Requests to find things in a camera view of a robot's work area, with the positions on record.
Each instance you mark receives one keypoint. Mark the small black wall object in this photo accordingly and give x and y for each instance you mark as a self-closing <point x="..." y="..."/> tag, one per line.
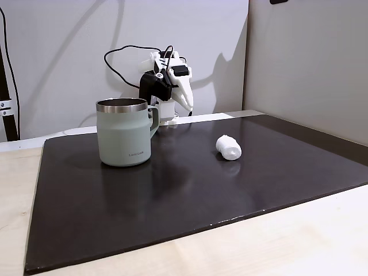
<point x="278" y="1"/>

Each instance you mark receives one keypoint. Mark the black table mat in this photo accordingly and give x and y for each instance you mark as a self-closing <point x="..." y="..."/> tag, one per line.
<point x="172" y="195"/>

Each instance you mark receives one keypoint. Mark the pale green steel mug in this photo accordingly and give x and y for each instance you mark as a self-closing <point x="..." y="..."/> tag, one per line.
<point x="123" y="135"/>

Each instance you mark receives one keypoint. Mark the black camera box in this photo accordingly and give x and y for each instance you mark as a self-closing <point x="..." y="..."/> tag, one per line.
<point x="156" y="86"/>

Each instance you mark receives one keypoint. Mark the black stand leg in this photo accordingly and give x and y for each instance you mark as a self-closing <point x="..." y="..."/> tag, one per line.
<point x="7" y="86"/>

